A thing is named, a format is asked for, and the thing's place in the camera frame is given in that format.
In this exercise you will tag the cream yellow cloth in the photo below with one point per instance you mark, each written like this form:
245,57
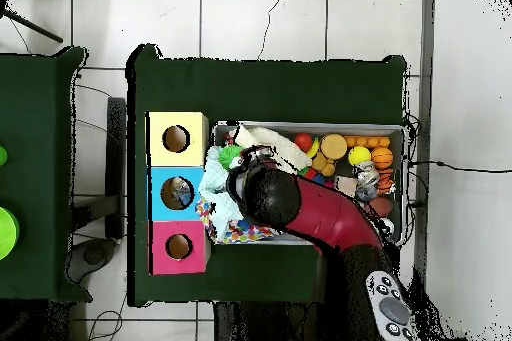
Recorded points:
280,145

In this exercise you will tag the green spiky toy with eyes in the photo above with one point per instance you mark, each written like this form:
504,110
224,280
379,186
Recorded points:
228,156

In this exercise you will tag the large polka dot cloth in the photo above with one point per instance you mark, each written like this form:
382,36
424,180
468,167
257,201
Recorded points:
248,233

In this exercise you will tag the clear bottle with blue label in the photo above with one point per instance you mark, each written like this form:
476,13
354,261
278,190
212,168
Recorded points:
180,192

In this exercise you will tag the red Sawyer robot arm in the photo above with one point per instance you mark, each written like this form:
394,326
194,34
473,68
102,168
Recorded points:
328,213

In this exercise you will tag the shallow clear mesh bin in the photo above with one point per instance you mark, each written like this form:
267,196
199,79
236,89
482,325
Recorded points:
308,127

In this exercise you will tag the wooden box with three holes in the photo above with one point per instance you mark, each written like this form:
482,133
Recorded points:
158,197

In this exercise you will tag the yellow ball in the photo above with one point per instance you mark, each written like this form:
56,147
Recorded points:
359,156

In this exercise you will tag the orange toy basketball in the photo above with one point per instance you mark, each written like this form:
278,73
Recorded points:
382,158

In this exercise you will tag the brown toy football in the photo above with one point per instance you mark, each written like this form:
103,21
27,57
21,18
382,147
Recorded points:
382,206

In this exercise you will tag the dark green side table cloth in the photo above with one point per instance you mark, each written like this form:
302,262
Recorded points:
36,117

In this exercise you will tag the black tripod leg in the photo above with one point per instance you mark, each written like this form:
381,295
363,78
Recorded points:
36,29

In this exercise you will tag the small bright green round object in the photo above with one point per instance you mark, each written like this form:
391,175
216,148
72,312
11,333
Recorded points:
2,156

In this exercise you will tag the large bright green round object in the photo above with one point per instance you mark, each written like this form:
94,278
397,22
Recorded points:
7,233

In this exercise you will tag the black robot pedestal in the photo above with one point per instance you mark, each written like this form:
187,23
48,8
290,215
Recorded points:
248,325

